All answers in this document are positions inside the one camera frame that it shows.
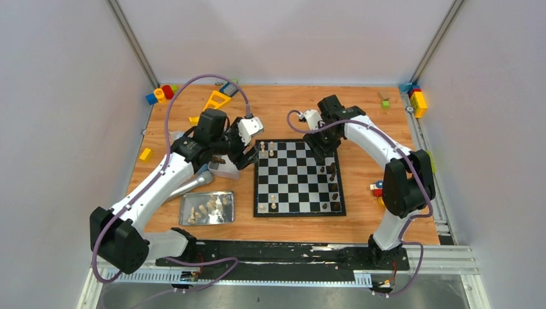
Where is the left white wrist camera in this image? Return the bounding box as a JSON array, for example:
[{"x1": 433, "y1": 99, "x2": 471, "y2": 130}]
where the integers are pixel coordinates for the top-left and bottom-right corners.
[{"x1": 237, "y1": 117, "x2": 265, "y2": 146}]

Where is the black silver chess board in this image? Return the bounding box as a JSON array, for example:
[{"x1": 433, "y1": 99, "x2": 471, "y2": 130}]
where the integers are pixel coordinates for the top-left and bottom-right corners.
[{"x1": 254, "y1": 139, "x2": 346, "y2": 218}]

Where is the colourful toy blocks corner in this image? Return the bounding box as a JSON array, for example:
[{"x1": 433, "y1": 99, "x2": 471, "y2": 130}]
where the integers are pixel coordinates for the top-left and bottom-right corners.
[
  {"x1": 398, "y1": 83, "x2": 428, "y2": 118},
  {"x1": 145, "y1": 84, "x2": 178, "y2": 106}
]

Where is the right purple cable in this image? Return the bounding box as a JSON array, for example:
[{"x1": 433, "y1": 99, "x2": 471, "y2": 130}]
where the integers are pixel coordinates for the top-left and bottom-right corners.
[{"x1": 287, "y1": 109, "x2": 435, "y2": 298}]

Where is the small yellow block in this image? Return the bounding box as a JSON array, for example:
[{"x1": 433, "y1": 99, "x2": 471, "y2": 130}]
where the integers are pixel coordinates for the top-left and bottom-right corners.
[{"x1": 138, "y1": 148, "x2": 154, "y2": 162}]

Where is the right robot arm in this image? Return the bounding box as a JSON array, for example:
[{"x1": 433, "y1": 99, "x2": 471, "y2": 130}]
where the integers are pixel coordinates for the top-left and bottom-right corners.
[{"x1": 298, "y1": 95, "x2": 436, "y2": 269}]

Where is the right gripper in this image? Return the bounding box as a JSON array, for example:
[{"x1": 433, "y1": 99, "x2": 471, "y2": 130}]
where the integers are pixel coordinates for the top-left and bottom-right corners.
[{"x1": 303, "y1": 123, "x2": 341, "y2": 163}]

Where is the blue green toy block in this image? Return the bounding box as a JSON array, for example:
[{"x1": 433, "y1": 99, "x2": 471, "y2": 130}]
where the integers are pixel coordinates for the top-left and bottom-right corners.
[{"x1": 219, "y1": 79, "x2": 239, "y2": 97}]

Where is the tin box with dark pieces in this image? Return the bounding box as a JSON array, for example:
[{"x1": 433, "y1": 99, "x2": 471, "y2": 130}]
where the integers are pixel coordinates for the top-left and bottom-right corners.
[{"x1": 208, "y1": 155, "x2": 241, "y2": 180}]

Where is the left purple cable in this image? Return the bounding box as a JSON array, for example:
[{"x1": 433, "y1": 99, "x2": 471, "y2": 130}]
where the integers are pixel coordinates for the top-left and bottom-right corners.
[{"x1": 91, "y1": 74, "x2": 252, "y2": 295}]

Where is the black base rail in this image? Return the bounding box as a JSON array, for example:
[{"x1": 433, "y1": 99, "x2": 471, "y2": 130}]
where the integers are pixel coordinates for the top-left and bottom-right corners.
[{"x1": 181, "y1": 240, "x2": 410, "y2": 282}]

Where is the tin lid with light pieces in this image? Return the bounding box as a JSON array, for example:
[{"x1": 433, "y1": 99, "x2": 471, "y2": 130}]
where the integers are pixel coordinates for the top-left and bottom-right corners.
[{"x1": 178, "y1": 191, "x2": 235, "y2": 226}]

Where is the purple cable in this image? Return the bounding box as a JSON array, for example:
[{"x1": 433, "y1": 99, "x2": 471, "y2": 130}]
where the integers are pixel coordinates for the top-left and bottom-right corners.
[
  {"x1": 287, "y1": 109, "x2": 435, "y2": 298},
  {"x1": 91, "y1": 74, "x2": 252, "y2": 295}
]

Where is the colourful toy blocks right corner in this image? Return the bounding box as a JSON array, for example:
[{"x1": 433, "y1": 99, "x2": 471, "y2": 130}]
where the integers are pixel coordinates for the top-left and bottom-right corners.
[{"x1": 398, "y1": 83, "x2": 428, "y2": 118}]

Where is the silver microphone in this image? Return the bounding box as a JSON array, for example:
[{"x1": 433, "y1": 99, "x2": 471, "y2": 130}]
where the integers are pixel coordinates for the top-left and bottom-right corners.
[{"x1": 166, "y1": 171, "x2": 214, "y2": 201}]

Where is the colourful toy car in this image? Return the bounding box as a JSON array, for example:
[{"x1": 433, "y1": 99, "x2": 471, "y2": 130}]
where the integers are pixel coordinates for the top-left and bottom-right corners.
[{"x1": 370, "y1": 180, "x2": 385, "y2": 208}]

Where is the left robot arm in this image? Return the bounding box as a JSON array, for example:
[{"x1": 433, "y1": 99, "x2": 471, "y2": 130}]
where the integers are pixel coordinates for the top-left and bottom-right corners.
[{"x1": 89, "y1": 109, "x2": 264, "y2": 274}]

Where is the yellow toy saw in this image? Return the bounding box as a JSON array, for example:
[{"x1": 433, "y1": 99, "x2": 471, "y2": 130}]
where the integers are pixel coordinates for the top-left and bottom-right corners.
[{"x1": 202, "y1": 90, "x2": 232, "y2": 111}]

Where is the colourful toy blocks left corner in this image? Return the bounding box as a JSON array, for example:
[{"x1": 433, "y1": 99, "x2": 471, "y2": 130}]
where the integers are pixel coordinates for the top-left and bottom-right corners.
[{"x1": 145, "y1": 84, "x2": 178, "y2": 106}]

